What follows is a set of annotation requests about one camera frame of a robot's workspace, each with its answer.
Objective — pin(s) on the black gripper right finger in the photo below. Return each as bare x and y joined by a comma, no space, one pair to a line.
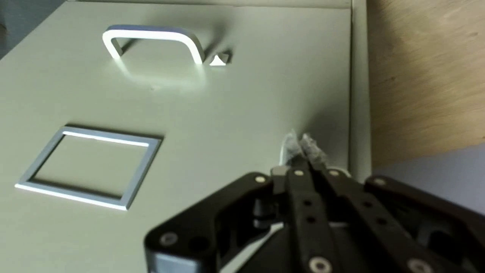
395,222

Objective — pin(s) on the beige file cabinet bottom drawer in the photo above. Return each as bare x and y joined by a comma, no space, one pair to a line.
228,111

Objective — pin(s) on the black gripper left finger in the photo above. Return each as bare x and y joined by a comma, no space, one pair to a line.
252,222

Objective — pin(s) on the silver drawer label holder frame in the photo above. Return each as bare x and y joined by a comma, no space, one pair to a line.
137,167

